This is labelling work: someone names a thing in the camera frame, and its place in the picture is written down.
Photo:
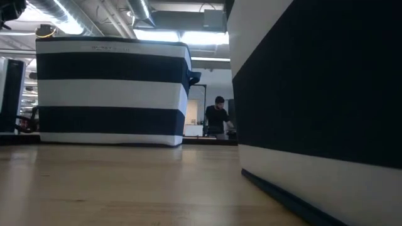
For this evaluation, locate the grey ventilation unit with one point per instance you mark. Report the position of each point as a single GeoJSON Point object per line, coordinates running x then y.
{"type": "Point", "coordinates": [188, 20]}

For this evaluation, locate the navy white striped fabric bin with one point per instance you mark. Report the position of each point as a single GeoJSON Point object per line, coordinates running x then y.
{"type": "Point", "coordinates": [110, 66]}
{"type": "Point", "coordinates": [329, 94]}

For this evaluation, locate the black door frame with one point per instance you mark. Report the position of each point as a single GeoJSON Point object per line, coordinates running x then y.
{"type": "Point", "coordinates": [205, 94]}

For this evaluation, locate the ceiling light panel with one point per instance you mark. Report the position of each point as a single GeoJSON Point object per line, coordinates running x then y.
{"type": "Point", "coordinates": [157, 35]}

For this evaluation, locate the black yellow round device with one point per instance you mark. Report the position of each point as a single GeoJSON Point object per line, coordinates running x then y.
{"type": "Point", "coordinates": [45, 30]}

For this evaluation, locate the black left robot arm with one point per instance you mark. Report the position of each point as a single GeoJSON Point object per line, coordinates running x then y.
{"type": "Point", "coordinates": [11, 11]}

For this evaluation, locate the white counter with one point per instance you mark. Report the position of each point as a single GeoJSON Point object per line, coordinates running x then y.
{"type": "Point", "coordinates": [193, 130]}

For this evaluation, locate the black upright pillar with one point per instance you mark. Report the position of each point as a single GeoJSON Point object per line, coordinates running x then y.
{"type": "Point", "coordinates": [15, 94]}

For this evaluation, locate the silver spiral duct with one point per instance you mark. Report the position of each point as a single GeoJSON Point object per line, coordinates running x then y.
{"type": "Point", "coordinates": [141, 11]}
{"type": "Point", "coordinates": [63, 15]}

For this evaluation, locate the person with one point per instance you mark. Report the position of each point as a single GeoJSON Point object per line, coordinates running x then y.
{"type": "Point", "coordinates": [216, 117]}

